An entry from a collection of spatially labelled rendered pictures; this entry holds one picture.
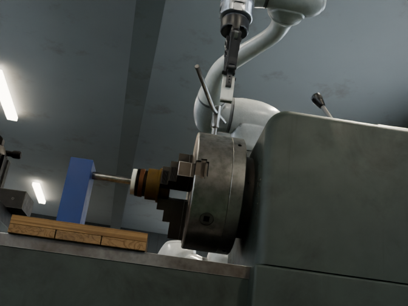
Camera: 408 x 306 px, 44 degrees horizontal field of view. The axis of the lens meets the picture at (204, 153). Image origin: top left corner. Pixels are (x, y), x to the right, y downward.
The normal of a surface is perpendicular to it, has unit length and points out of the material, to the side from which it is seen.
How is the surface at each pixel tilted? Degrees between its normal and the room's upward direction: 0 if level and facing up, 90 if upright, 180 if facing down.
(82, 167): 90
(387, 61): 180
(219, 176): 93
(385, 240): 90
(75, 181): 90
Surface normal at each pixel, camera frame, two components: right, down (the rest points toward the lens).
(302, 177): 0.11, -0.37
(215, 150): 0.15, -0.72
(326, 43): -0.11, 0.91
